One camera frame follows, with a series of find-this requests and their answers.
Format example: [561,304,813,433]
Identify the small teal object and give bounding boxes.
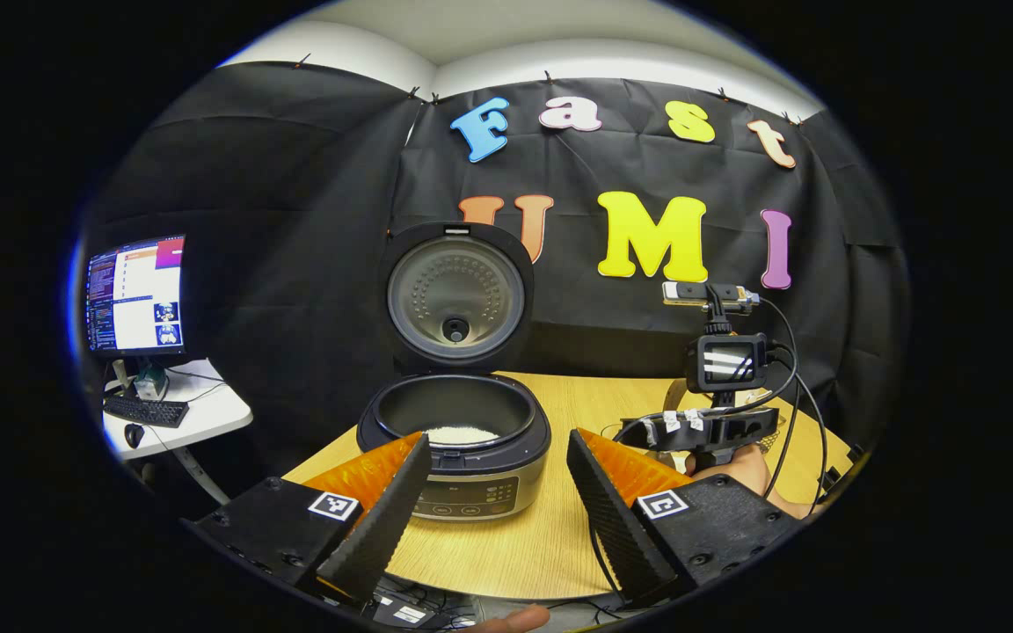
[133,365,171,402]

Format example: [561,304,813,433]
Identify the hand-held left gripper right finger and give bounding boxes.
[566,428,803,608]

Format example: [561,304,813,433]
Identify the computer monitor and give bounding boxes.
[84,234,187,356]

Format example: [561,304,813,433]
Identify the white rice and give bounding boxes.
[426,426,500,445]

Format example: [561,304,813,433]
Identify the white side table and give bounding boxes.
[102,358,254,462]

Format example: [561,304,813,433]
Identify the black keyboard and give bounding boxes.
[103,393,190,429]

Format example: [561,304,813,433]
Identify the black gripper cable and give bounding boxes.
[757,295,829,518]

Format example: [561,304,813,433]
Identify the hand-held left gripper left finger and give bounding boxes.
[181,431,434,608]

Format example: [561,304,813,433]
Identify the dark grey rice cooker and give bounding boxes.
[356,222,552,524]

